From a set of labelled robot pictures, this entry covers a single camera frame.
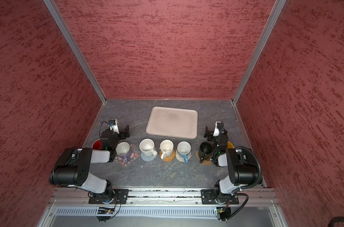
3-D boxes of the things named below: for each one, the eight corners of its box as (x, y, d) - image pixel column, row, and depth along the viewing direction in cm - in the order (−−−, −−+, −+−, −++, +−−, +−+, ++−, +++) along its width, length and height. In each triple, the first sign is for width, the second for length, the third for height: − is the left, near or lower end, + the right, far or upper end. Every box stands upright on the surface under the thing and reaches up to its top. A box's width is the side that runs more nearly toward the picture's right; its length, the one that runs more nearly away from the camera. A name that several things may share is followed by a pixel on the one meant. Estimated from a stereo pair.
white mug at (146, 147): (140, 158, 90) (137, 152, 82) (143, 145, 95) (140, 138, 88) (157, 158, 90) (156, 152, 82) (158, 145, 96) (157, 138, 88)
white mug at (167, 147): (160, 163, 87) (158, 156, 79) (161, 147, 94) (160, 139, 86) (173, 163, 88) (173, 156, 79) (173, 147, 95) (173, 139, 86)
